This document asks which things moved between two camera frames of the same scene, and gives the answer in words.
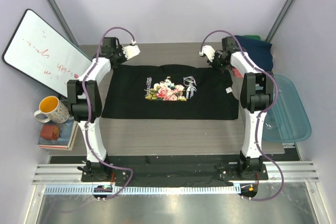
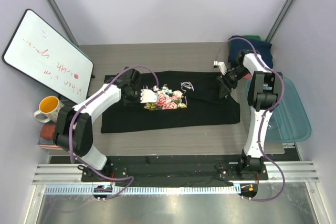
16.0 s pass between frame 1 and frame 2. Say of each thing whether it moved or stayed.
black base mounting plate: stayed
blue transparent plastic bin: stayed
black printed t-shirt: moved
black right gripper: moved
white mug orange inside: stayed
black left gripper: moved
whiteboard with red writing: stayed
